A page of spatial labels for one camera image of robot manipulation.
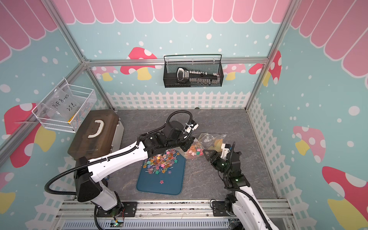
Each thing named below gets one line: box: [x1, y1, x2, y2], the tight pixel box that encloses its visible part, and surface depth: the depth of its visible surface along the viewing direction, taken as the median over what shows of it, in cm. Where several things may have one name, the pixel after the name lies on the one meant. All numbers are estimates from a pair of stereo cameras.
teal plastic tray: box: [136, 152, 186, 196], surface depth 86 cm
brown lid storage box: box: [67, 109, 125, 160], surface depth 87 cm
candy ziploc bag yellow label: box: [185, 139, 205, 159], surface depth 84 cm
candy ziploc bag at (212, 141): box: [197, 132, 228, 152], surface depth 101 cm
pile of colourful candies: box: [142, 148, 180, 174], surface depth 90 cm
